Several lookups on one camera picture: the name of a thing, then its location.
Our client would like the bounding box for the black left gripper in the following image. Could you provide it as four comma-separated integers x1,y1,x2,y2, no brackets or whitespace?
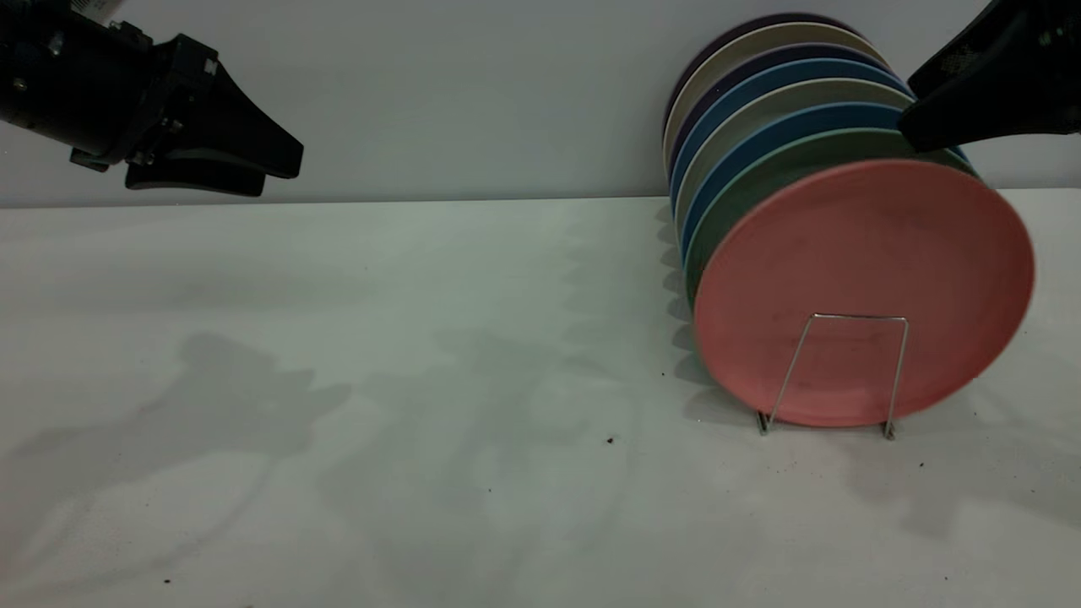
0,0,305,198

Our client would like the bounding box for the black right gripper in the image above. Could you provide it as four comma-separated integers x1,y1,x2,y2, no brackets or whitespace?
896,0,1081,155

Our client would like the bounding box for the pink plate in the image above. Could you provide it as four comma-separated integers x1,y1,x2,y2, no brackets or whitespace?
692,158,1037,430

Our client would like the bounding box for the beige plate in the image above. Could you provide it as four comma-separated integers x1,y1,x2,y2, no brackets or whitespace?
675,78,935,231
663,22,888,161

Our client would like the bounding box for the blue plate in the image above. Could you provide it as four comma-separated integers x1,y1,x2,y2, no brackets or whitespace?
669,57,918,209
679,102,972,256

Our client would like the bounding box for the dark purple plate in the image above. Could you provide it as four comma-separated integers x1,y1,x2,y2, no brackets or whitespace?
663,12,862,128
666,43,893,170

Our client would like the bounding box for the green plate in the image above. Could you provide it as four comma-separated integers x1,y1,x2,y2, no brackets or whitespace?
683,128,981,307

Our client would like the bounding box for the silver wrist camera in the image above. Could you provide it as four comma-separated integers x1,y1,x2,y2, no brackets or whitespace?
72,0,128,24

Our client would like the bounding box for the metal wire plate rack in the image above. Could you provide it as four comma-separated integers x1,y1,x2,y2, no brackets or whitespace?
757,312,911,442

